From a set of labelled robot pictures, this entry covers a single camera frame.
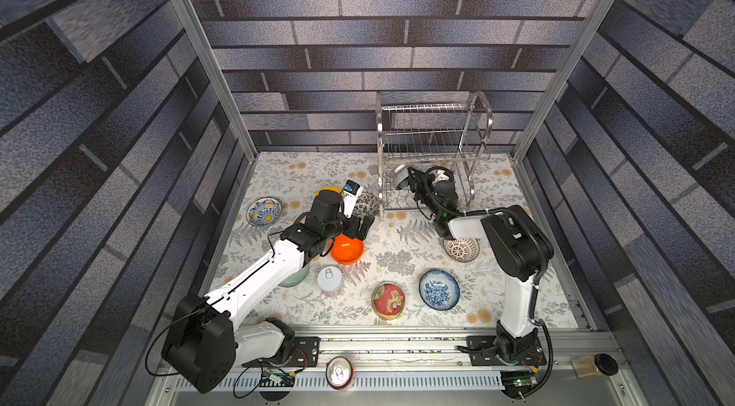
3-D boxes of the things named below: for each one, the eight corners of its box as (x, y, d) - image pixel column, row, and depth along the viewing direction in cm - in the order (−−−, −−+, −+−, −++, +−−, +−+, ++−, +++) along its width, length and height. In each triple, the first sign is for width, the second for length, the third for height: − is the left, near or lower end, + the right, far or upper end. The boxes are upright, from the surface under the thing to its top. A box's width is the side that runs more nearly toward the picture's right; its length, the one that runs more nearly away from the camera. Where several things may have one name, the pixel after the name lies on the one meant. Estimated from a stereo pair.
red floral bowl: (371, 320, 81) (371, 316, 78) (371, 286, 87) (371, 281, 84) (405, 320, 81) (406, 316, 78) (403, 286, 87) (404, 282, 84)
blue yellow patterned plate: (248, 227, 100) (243, 220, 96) (255, 204, 107) (251, 196, 103) (280, 227, 100) (277, 220, 96) (286, 204, 107) (283, 196, 103)
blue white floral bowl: (421, 310, 82) (423, 306, 79) (417, 274, 89) (419, 269, 86) (459, 311, 82) (463, 307, 79) (453, 274, 89) (456, 269, 86)
